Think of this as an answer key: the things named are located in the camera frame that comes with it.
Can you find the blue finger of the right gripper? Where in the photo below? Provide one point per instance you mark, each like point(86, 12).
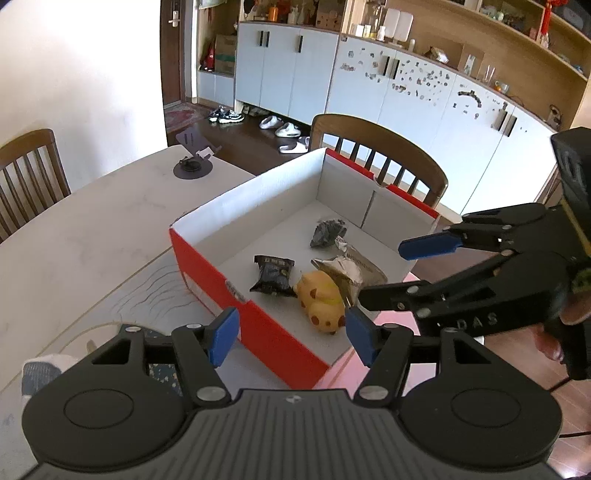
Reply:
point(388, 295)
point(487, 230)

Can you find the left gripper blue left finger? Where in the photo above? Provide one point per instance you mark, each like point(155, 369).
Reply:
point(199, 350)

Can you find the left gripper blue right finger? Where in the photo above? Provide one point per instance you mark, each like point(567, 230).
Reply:
point(385, 350)

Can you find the yellow plush toy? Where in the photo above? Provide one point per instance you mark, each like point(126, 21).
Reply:
point(322, 301)

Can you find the beige foil snack bag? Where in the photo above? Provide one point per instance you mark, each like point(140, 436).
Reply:
point(351, 270)

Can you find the small dark wrapper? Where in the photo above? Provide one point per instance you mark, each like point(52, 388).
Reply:
point(326, 232)

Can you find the black snack packet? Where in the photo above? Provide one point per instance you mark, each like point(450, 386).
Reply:
point(274, 276)

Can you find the white blue tissue pack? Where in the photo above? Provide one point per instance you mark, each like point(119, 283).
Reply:
point(40, 371)

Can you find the person right hand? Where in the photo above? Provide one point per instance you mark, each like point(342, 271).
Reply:
point(576, 310)

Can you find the right wooden chair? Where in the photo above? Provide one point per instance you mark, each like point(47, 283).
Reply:
point(383, 144)

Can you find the wooden chair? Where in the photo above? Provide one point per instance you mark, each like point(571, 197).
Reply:
point(32, 179)
point(383, 144)

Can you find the red cardboard shoe box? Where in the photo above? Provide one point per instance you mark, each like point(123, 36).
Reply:
point(275, 214)

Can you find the black phone stand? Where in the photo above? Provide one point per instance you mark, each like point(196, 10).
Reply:
point(197, 164)

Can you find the sneakers on floor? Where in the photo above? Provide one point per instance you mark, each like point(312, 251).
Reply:
point(222, 115)

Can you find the red door rug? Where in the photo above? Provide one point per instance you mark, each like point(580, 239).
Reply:
point(182, 115)

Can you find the far wooden chair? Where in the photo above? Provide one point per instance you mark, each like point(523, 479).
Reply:
point(32, 179)

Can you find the white wall cabinets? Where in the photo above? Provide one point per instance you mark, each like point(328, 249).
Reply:
point(481, 98)

